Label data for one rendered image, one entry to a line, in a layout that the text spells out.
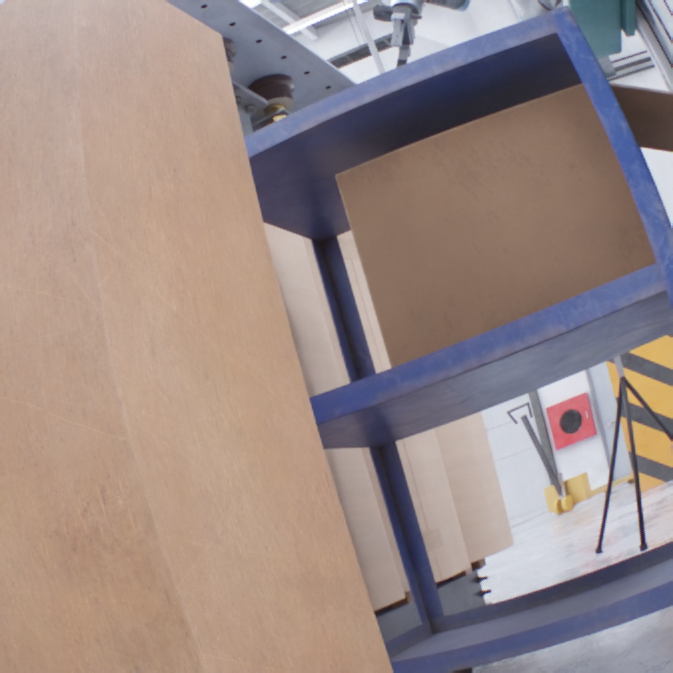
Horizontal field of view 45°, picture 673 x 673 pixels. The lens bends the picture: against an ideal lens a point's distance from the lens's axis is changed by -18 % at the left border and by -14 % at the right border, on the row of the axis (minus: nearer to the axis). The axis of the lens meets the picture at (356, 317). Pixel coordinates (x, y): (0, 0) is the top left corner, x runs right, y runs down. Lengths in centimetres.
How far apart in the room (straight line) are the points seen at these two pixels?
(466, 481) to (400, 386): 126
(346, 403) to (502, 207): 30
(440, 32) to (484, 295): 699
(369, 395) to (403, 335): 10
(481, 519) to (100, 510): 181
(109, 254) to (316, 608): 34
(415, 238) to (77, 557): 71
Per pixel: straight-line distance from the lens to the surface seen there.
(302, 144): 127
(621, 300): 105
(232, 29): 182
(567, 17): 116
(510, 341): 107
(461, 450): 237
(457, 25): 807
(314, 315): 175
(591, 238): 114
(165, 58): 88
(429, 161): 121
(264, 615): 69
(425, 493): 199
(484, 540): 237
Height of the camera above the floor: 34
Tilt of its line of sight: 14 degrees up
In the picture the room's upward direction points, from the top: 16 degrees counter-clockwise
